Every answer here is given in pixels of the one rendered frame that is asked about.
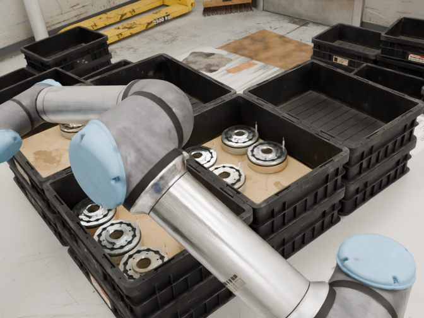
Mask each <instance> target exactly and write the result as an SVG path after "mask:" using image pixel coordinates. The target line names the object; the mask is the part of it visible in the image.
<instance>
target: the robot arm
mask: <svg viewBox="0 0 424 318"><path fill-rule="evenodd" d="M44 122H52V123H62V124H81V125H86V127H84V128H83V129H82V130H81V131H79V132H78V133H76V134H75V135H74V136H73V138H72V140H71V142H70V144H69V150H68V155H69V162H70V166H71V168H72V171H73V174H74V176H75V178H76V180H77V181H78V184H79V185H80V186H81V188H82V189H83V190H84V192H85V193H86V194H87V196H88V197H89V198H90V199H91V200H92V201H94V202H95V203H97V204H98V205H99V206H103V207H104V208H107V209H113V208H117V207H119V206H120V205H122V206H123V207H125V208H126V209H127V210H128V212H130V213H131V214H147V215H149V216H150V217H151V218H152V219H153V220H154V221H155V222H157V223H158V224H159V225H160V226H161V227H162V228H163V229H164V230H165V231H166V232H167V233H168V234H169V235H171V236H172V237H173V238H174V239H175V240H176V241H177V242H178V243H179V244H180V245H181V246H183V248H184V249H186V250H187V251H188V252H189V253H190V254H191V255H192V256H194V257H195V258H196V259H197V260H198V261H199V262H200V263H201V264H202V265H203V266H204V267H205V268H206V269H207V270H209V271H210V272H211V273H212V274H213V275H214V276H215V277H217V278H218V279H219V280H220V281H221V282H222V283H223V284H224V285H225V286H226V287H227V288H228V289H229V290H230V291H231V292H233V293H234V294H235V295H236V296H237V297H238V298H239V299H241V301H243V303H245V304H246V305H247V306H248V307H249V308H250V309H251V310H252V311H253V312H255V313H256V314H257V315H258V316H259V317H260V318H404V314H405V312H406V307H407V304H408V300H409V296H410V293H411V289H412V286H413V284H414V283H415V281H416V263H415V259H414V257H413V256H412V254H411V253H410V252H408V250H407V248H406V247H405V246H403V245H402V244H400V243H399V242H397V241H396V240H394V239H392V238H389V237H386V236H383V235H379V234H375V233H364V234H363V235H362V234H356V235H353V236H350V237H348V238H347V239H345V240H344V241H343V242H342V243H341V245H340V246H339V249H338V251H337V253H336V267H335V269H334V271H333V274H332V275H331V277H330V279H329V281H328V282H325V281H309V280H308V279H307V278H306V277H305V276H304V275H302V274H301V273H300V272H299V271H298V270H297V269H295V268H294V267H293V266H292V265H291V264H290V263H289V262H288V261H287V260H286V259H285V258H283V257H282V256H281V255H280V254H279V253H278V252H276V251H275V250H274V249H273V248H272V247H271V246H270V245H269V244H268V243H267V242H266V241H264V240H263V239H262V238H261V237H260V236H259V235H258V234H257V233H256V232H255V231H253V229H251V228H250V227H249V226H248V225H247V224H246V223H244V222H243V221H242V220H241V219H240V218H239V217H238V216H237V215H236V214H235V213H234V212H232V211H231V210H230V209H229V208H228V207H227V206H225V205H224V204H223V203H222V202H221V201H220V200H219V199H218V198H217V197H216V196H215V195H213V194H212V193H211V192H210V191H209V190H208V189H207V188H205V186H203V185H202V184H201V183H200V182H199V181H198V180H197V179H196V178H194V177H193V176H192V175H191V174H190V173H189V172H188V171H187V169H186V156H185V154H183V153H182V152H181V151H180V149H181V148H182V147H183V146H184V145H185V144H186V143H187V141H188V139H189V138H190V135H191V132H192V129H193V125H194V113H193V109H192V105H191V103H190V101H189V99H188V97H187V96H186V95H185V93H184V92H183V91H182V90H181V89H180V88H178V87H177V86H175V85H174V84H172V83H169V82H168V81H164V80H159V79H137V80H134V81H132V82H130V83H129V84H128V85H127V86H62V85H61V84H60V83H58V82H55V81H54V80H53V79H46V80H44V81H42V82H39V83H36V84H34V85H33V86H32V87H31V88H29V89H27V90H26V91H24V92H22V93H20V94H19V95H17V96H15V97H13V98H12V99H10V100H8V101H7V102H4V103H3V104H1V105H0V163H4V162H6V161H8V160H9V159H11V158H12V157H13V155H14V154H16V153H17V152H18V151H19V149H20V148H21V146H22V139H21V137H22V136H23V135H25V134H26V133H28V132H29V131H31V130H32V129H34V128H35V127H37V126H39V125H40V124H42V123H44Z"/></svg>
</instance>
